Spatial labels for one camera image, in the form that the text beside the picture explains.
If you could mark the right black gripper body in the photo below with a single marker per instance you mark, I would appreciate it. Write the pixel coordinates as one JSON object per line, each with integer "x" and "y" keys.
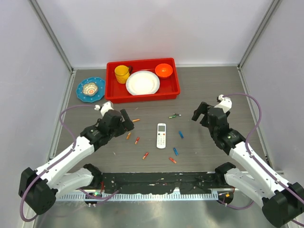
{"x": 213, "y": 132}

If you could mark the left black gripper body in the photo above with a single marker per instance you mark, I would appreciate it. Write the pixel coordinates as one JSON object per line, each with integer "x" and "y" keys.
{"x": 117, "y": 131}

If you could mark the white remote control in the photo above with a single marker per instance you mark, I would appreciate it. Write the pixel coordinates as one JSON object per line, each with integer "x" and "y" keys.
{"x": 161, "y": 136}

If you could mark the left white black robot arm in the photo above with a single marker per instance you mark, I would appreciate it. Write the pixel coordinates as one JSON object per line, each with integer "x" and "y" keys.
{"x": 40, "y": 188}

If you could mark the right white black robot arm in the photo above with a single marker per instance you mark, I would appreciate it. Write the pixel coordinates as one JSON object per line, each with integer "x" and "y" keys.
{"x": 279, "y": 200}

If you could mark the blue battery upper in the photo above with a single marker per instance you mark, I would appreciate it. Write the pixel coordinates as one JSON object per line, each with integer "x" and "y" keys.
{"x": 181, "y": 134}

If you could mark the red battery bottom left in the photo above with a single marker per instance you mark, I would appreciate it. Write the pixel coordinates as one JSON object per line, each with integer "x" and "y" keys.
{"x": 146, "y": 154}

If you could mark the blue dotted plate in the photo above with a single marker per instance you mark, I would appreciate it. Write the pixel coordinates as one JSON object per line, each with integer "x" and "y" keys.
{"x": 91, "y": 99}

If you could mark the red plastic tray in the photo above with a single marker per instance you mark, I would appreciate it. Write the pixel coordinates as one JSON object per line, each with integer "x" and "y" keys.
{"x": 117, "y": 93}

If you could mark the small patterned bowl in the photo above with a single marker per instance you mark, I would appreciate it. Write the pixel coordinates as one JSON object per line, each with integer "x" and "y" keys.
{"x": 90, "y": 89}

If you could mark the white paper plate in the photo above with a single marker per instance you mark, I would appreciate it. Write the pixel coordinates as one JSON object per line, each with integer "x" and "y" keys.
{"x": 143, "y": 83}

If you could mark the yellow mug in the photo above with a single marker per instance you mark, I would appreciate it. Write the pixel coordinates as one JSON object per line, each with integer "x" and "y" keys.
{"x": 122, "y": 73}

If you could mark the orange bowl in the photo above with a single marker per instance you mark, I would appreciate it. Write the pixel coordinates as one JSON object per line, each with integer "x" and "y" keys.
{"x": 163, "y": 70}

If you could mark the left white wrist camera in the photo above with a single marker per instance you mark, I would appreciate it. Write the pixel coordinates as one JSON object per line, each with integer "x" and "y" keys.
{"x": 104, "y": 107}

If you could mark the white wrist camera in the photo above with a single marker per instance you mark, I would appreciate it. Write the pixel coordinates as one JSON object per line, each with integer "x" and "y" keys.
{"x": 104, "y": 107}
{"x": 224, "y": 103}

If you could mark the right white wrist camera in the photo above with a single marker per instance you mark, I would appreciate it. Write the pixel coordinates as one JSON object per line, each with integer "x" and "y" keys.
{"x": 224, "y": 103}

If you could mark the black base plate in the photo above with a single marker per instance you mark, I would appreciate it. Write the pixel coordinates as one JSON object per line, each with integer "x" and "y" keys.
{"x": 159, "y": 183}

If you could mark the slotted cable duct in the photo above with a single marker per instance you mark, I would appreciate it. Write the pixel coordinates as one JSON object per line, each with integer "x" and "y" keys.
{"x": 175, "y": 196}

